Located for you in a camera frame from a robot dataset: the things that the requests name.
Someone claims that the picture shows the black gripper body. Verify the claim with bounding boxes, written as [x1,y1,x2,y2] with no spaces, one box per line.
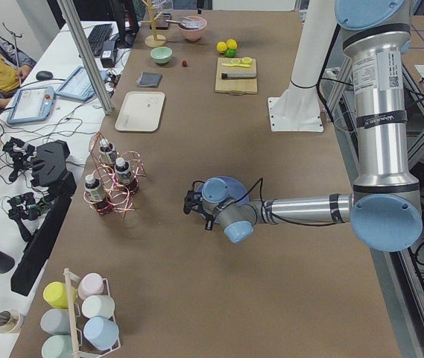
[183,189,204,216]

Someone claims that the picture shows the blue plate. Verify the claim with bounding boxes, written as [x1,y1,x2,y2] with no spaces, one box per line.
[192,176,250,218]

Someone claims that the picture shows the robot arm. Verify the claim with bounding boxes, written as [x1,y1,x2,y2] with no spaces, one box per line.
[183,1,423,252]

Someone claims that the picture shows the bottle with white cap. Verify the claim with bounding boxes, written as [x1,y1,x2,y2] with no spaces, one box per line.
[99,138,117,165]

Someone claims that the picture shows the cream rabbit tray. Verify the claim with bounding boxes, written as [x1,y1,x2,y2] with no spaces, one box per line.
[115,91,165,133]

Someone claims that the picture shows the grey folded cloth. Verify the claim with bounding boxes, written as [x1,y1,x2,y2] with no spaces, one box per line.
[136,72,162,88]

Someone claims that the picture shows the pink cup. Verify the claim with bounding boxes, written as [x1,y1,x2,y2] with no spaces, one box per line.
[77,272,104,300]

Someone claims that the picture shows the wooden cutting board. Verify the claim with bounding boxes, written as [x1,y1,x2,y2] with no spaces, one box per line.
[215,57,258,95]

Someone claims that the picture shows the yellow plastic knife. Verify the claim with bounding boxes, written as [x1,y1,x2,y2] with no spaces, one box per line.
[221,63,251,68]

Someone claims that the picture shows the cream cup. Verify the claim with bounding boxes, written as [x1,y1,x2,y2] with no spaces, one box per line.
[81,295,116,319]

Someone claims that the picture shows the green bowl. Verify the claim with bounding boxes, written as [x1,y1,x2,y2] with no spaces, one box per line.
[150,46,173,65]

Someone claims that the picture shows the blue cup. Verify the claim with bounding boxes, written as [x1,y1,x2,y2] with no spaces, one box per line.
[83,316,119,351]

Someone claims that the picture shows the green lime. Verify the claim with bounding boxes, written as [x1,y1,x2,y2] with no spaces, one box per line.
[225,48,236,58]

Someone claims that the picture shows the yellow lemon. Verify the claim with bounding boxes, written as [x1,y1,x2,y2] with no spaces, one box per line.
[216,41,228,54]
[226,39,238,50]

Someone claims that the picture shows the blue teach pendant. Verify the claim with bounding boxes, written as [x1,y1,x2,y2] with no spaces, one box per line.
[54,66,95,101]
[7,86,55,125]

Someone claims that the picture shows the wooden mug tree stand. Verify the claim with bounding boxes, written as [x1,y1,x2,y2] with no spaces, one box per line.
[141,0,167,48]

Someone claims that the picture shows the yellow cup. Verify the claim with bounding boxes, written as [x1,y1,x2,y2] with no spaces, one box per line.
[42,281,68,309]

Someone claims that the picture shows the pink bowl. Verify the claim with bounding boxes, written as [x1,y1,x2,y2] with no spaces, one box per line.
[179,16,207,42]

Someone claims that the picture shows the clear ice cubes pile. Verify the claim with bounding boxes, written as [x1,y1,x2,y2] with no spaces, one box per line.
[181,19,203,30]

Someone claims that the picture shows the metal ice scoop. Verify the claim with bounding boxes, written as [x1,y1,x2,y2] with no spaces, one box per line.
[167,17,192,28]

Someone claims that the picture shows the grey cup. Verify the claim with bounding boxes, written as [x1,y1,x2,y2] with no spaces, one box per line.
[40,309,70,336]

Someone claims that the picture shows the black framed wooden tray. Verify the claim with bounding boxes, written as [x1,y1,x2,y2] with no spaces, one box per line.
[156,13,172,30]

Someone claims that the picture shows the black keyboard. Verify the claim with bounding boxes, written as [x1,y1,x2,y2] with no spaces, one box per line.
[87,24,113,57]

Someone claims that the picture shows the green cup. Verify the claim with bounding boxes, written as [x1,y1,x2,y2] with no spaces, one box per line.
[41,335,73,358]

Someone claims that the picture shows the black computer mouse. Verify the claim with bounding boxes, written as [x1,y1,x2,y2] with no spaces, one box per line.
[36,70,54,81]

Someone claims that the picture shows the copper wire bottle rack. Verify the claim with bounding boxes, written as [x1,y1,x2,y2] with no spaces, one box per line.
[83,132,146,216]

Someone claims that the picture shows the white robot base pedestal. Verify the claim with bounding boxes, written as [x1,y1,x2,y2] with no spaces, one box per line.
[268,0,337,132]

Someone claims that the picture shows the aluminium frame post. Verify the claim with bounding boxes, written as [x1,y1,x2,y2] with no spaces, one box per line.
[57,0,113,115]

